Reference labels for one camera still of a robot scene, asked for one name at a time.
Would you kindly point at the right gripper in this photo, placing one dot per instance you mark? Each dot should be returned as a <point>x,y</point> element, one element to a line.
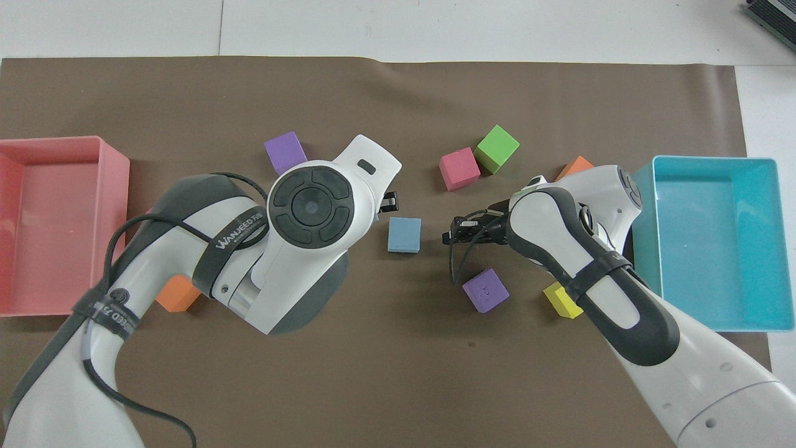
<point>501,225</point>

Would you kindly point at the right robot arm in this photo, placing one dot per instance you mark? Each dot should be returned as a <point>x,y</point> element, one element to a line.
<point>647,323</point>

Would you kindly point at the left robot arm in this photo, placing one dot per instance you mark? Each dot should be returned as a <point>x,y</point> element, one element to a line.
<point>298,261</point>

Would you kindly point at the pink foam block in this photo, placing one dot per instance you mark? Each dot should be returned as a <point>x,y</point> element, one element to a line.
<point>459,168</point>

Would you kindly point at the purple foam block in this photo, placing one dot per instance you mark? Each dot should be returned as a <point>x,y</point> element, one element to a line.
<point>285,152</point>
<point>485,290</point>

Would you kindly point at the blue foam block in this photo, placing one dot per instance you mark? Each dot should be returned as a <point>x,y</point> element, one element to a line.
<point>404,234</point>

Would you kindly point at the green foam block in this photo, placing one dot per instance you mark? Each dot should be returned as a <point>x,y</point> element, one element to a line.
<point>497,149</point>

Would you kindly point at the yellow foam block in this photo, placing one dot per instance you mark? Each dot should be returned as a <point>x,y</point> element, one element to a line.
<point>561,301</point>

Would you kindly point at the orange foam block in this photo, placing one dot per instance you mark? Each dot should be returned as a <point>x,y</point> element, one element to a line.
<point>177,295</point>
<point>576,167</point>

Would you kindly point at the cyan plastic bin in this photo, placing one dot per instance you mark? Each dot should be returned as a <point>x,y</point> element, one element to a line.
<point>715,242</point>

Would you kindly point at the grey ribbed device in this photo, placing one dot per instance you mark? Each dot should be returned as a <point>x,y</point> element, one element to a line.
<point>774,14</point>

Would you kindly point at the pink plastic bin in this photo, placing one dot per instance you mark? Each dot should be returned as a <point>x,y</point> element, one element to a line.
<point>56,224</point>

